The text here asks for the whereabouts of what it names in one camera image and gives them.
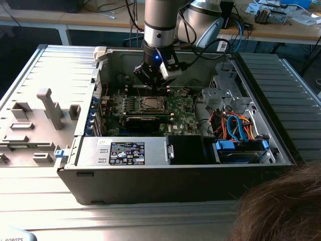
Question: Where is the dark monitor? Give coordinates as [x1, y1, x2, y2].
[5, 0, 81, 14]

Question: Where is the green motherboard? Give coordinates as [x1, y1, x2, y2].
[100, 85, 203, 138]

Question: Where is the wooden desk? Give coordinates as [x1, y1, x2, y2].
[0, 0, 321, 46]

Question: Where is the beige plastic clip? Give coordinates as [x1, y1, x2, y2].
[92, 46, 109, 63]

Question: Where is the blue round cable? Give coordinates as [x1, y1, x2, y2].
[233, 19, 246, 52]

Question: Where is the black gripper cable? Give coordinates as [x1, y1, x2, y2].
[179, 39, 231, 70]

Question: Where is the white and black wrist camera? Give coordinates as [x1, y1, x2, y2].
[159, 51, 182, 80]

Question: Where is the graphics card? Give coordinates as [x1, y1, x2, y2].
[124, 115, 161, 133]

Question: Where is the silver metal drive cage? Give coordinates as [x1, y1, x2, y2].
[201, 62, 254, 115]

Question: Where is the blue disk carrier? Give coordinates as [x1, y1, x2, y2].
[212, 139, 271, 164]

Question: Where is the blue case latch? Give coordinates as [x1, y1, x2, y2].
[54, 149, 70, 159]

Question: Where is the CPU cooler with fins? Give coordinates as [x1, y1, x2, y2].
[254, 7, 272, 25]

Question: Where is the black plastic shroud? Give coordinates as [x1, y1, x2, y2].
[167, 135, 209, 166]

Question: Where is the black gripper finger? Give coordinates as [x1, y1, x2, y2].
[133, 63, 155, 89]
[153, 74, 168, 91]

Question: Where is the metal socket cover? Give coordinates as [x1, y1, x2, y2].
[140, 96, 168, 113]

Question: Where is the pale teach pendant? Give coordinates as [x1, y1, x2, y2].
[0, 226, 38, 241]

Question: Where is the clear plastic bag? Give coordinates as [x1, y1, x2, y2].
[288, 9, 321, 27]

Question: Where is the blue plastic box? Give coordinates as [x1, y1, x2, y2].
[279, 0, 313, 8]

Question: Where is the orange and red wire bundle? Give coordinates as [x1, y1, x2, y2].
[210, 111, 257, 141]

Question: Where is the black box on desk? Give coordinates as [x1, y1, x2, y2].
[220, 1, 235, 30]

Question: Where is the blue flat data wire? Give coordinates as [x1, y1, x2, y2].
[225, 113, 249, 144]

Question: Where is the grey power supply unit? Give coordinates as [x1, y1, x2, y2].
[74, 136, 169, 167]

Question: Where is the person's brown-haired head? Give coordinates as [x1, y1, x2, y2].
[229, 162, 321, 241]

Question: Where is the grey parts rack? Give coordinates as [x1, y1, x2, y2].
[0, 87, 82, 168]

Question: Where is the white barcode tag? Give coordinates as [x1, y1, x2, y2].
[217, 40, 229, 53]

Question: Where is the black open PC case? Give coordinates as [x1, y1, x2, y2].
[57, 46, 308, 205]

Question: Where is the grey metal drive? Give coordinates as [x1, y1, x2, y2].
[269, 9, 289, 25]

